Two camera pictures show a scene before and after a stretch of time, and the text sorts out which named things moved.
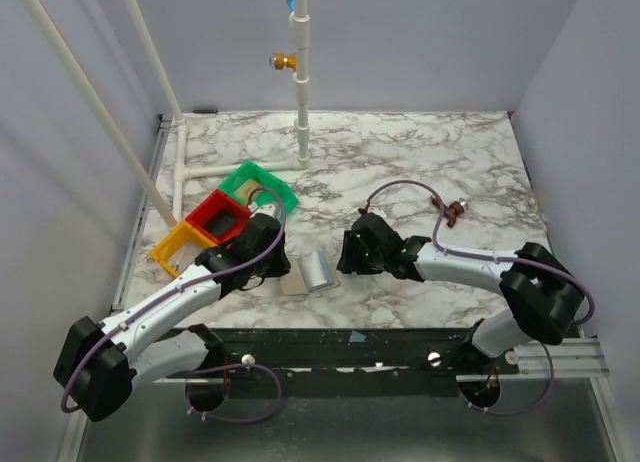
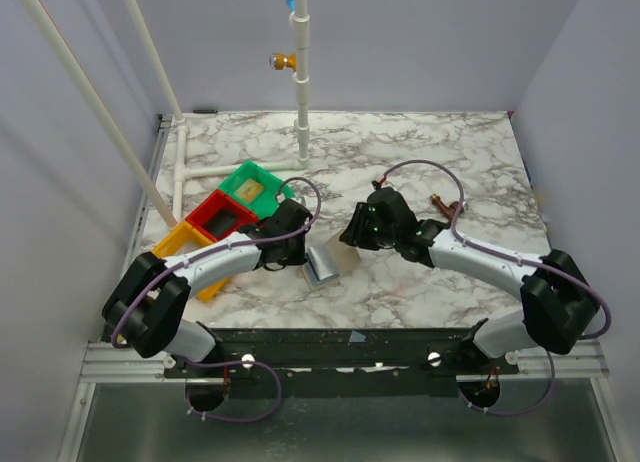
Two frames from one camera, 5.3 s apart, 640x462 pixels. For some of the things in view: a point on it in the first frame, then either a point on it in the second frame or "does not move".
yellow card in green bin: x=245 y=190 does not move
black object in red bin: x=222 y=222 does not move
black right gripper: x=355 y=255 to x=360 y=225
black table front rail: x=343 y=362 does not move
